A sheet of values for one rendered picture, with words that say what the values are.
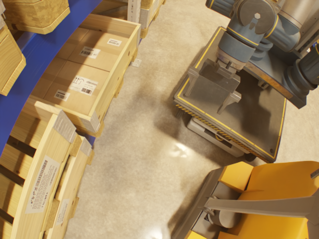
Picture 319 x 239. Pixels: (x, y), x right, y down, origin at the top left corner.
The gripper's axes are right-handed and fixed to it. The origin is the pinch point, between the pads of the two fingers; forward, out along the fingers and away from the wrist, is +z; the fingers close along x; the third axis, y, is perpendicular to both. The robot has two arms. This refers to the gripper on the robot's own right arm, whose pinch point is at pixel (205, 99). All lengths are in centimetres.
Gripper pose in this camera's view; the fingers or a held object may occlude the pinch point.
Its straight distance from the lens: 66.4
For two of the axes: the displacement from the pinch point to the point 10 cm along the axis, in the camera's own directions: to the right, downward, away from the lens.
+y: 3.9, -5.4, 7.4
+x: -8.6, -4.9, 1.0
